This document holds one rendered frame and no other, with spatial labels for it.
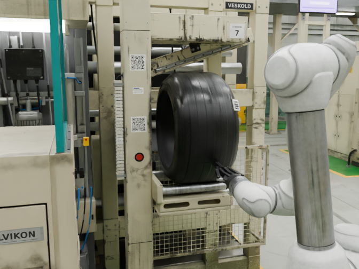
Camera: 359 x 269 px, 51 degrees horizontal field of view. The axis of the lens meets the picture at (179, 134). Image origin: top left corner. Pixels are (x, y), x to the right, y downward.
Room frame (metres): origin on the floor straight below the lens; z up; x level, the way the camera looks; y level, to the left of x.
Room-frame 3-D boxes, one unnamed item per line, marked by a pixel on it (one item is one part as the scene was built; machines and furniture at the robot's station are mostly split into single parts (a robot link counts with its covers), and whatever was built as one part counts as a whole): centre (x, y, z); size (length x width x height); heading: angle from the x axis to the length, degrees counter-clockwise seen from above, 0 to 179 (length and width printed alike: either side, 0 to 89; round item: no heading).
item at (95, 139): (2.60, 0.59, 0.61); 0.33 x 0.06 x 0.86; 16
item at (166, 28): (2.24, -0.07, 1.71); 0.61 x 0.25 x 0.15; 106
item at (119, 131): (1.78, 0.29, 1.19); 0.05 x 0.04 x 0.48; 16
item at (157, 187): (1.87, 0.14, 0.90); 0.40 x 0.03 x 0.10; 16
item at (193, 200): (1.78, -0.07, 0.83); 0.36 x 0.09 x 0.06; 106
